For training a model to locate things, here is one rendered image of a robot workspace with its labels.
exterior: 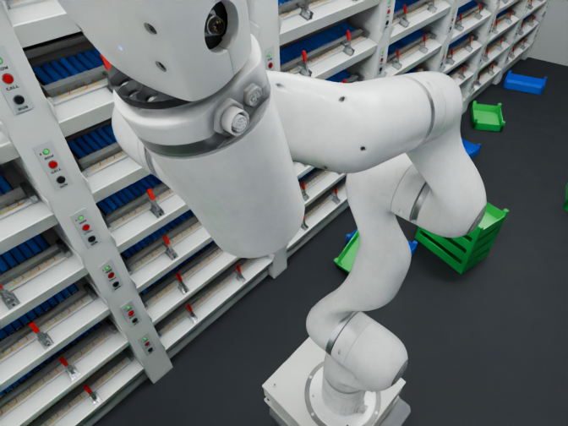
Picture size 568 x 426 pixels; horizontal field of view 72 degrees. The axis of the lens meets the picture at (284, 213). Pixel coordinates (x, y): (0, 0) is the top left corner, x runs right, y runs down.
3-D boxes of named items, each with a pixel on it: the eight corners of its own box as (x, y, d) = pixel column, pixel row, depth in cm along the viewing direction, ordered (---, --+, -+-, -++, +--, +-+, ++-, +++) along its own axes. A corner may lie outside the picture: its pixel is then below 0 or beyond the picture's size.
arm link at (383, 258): (350, 385, 84) (292, 339, 92) (377, 353, 92) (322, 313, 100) (434, 185, 57) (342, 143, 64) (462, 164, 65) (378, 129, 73)
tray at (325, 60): (374, 53, 171) (387, 24, 159) (278, 105, 139) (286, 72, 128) (339, 28, 176) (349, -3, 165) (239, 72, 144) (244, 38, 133)
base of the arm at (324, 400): (388, 390, 114) (399, 365, 100) (350, 447, 104) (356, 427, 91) (335, 350, 123) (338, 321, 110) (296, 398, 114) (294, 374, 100)
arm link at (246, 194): (197, 40, 27) (300, 81, 22) (249, 162, 38) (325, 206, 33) (102, 118, 24) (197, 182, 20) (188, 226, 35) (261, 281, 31)
